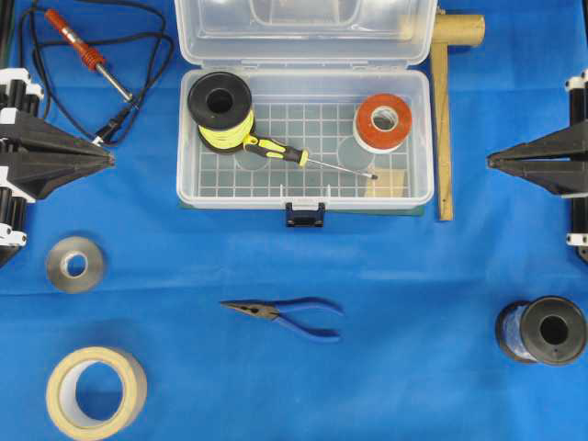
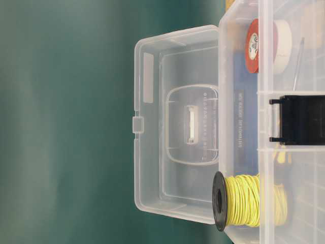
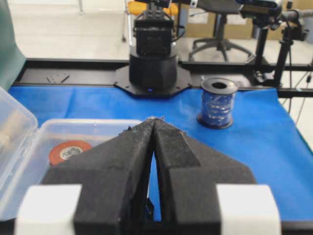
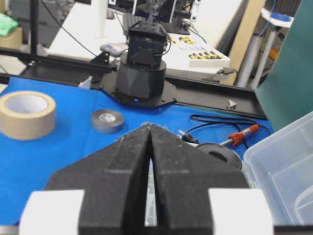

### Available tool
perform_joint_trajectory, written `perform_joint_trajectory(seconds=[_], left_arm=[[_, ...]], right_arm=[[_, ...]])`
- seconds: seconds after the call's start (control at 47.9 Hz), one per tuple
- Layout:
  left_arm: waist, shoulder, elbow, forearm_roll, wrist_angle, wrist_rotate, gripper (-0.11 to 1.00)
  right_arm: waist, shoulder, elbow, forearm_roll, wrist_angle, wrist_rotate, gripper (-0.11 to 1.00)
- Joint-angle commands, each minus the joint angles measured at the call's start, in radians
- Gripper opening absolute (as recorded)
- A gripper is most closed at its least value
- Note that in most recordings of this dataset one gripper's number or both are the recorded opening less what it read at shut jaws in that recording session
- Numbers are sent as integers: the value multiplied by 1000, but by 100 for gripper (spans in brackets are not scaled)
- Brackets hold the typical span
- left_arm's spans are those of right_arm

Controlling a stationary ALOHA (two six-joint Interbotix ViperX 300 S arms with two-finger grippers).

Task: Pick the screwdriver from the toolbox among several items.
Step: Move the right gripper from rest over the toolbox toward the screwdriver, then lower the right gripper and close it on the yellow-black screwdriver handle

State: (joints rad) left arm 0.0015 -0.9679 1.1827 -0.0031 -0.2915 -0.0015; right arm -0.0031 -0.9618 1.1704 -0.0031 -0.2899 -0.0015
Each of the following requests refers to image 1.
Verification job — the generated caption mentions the yellow wire spool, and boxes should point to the yellow wire spool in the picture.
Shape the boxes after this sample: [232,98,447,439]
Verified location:
[187,72,254,154]

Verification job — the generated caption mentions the red soldering iron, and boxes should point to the red soldering iron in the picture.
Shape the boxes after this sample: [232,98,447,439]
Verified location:
[44,8,133,103]

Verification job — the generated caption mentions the small wooden block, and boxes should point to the small wooden block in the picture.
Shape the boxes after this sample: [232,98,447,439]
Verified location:
[364,169,408,198]

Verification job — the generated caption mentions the blue table cloth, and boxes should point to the blue table cloth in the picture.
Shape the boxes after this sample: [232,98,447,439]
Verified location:
[1,1,587,440]

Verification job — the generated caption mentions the blue wire spool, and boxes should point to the blue wire spool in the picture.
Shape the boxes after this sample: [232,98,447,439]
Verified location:
[494,296,587,366]

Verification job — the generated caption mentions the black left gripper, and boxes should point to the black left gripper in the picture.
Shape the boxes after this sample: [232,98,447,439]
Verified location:
[0,67,115,267]

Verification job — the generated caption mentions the red tape roll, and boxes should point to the red tape roll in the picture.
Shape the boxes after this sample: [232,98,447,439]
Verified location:
[353,94,413,154]

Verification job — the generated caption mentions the clear plastic toolbox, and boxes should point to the clear plastic toolbox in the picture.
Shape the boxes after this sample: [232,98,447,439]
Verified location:
[175,1,437,225]

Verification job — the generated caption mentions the yellow black screwdriver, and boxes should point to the yellow black screwdriver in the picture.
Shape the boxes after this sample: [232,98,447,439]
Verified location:
[243,134,378,180]

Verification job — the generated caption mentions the blue handled pliers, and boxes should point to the blue handled pliers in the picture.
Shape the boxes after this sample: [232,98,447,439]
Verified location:
[219,297,345,344]

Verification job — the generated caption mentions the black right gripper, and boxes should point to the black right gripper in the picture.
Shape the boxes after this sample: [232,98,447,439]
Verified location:
[486,69,588,264]

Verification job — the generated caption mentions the beige masking tape roll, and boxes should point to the beige masking tape roll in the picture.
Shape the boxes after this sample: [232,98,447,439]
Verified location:
[45,346,148,440]

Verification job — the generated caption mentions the grey tape roll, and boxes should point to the grey tape roll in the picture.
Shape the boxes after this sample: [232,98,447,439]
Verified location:
[46,236,106,294]

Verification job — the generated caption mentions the wooden mallet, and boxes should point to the wooden mallet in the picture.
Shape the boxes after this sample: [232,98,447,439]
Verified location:
[429,9,486,221]

